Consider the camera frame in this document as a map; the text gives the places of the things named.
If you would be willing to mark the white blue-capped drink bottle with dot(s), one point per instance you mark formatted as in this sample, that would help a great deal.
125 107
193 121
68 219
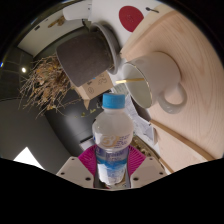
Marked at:
112 133

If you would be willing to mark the brown cardboard box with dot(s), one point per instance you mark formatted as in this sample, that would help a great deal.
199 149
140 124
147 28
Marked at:
96 85

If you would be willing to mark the long ceiling light panel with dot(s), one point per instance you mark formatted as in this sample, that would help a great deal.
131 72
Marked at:
28 160

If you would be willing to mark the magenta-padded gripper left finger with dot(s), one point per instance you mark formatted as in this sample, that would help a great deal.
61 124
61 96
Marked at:
74 171

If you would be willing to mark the dried plant in grey pot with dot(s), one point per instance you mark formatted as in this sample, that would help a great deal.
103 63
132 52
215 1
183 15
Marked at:
83 56

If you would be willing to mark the grey round plant saucer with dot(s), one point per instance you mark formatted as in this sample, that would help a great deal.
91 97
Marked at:
111 43

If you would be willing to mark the white ceramic mug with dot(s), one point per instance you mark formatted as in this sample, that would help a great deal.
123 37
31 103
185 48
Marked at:
160 73

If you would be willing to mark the flat round red coaster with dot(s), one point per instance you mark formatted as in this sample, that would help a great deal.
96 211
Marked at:
131 18

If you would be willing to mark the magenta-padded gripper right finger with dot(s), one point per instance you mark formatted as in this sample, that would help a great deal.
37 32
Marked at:
148 171

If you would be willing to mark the light wooden board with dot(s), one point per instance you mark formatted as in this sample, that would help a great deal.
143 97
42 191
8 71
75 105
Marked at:
200 100

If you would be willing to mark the round ceiling spotlight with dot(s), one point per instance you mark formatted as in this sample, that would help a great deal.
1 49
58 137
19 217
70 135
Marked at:
23 70

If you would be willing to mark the wooden figure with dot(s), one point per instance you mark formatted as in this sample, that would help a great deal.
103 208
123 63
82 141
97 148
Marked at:
57 21

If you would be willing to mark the thin wooden stick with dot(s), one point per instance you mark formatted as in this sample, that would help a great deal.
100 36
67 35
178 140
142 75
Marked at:
130 80

